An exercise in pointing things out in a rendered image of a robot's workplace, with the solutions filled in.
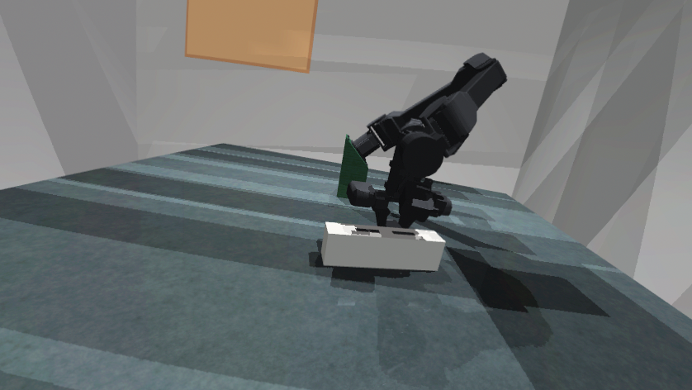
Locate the black two-prong plug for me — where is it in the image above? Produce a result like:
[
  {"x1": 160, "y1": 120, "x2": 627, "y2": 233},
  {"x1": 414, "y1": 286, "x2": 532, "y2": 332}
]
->
[{"x1": 386, "y1": 219, "x2": 402, "y2": 228}]

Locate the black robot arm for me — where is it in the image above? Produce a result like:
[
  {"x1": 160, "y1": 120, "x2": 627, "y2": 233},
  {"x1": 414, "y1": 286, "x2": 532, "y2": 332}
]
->
[{"x1": 351, "y1": 52, "x2": 507, "y2": 222}]

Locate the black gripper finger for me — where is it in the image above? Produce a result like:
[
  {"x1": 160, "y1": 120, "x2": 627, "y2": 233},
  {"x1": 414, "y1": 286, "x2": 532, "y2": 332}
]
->
[
  {"x1": 398, "y1": 216, "x2": 416, "y2": 229},
  {"x1": 371, "y1": 206, "x2": 391, "y2": 227}
]

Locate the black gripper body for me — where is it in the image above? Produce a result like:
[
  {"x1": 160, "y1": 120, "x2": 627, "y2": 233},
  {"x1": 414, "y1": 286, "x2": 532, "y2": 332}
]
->
[{"x1": 346, "y1": 157, "x2": 453, "y2": 216}]

